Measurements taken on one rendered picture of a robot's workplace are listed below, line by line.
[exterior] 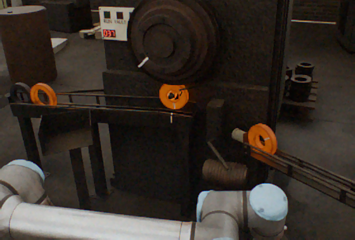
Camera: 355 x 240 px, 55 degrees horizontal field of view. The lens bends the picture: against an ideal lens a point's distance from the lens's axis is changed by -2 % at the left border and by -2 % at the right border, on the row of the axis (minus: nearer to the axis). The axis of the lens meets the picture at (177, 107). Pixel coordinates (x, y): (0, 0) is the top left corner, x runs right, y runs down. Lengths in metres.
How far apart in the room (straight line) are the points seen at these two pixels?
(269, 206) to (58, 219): 0.49
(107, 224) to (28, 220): 0.18
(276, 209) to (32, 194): 0.64
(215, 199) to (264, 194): 0.12
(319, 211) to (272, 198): 1.58
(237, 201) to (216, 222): 0.10
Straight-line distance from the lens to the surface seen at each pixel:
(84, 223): 0.83
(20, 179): 1.02
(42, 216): 0.87
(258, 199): 0.88
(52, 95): 2.31
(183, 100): 1.85
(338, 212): 2.48
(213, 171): 1.79
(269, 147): 1.64
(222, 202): 0.88
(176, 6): 1.67
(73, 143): 1.94
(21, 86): 2.46
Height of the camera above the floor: 1.56
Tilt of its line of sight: 26 degrees down
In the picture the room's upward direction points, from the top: 1 degrees counter-clockwise
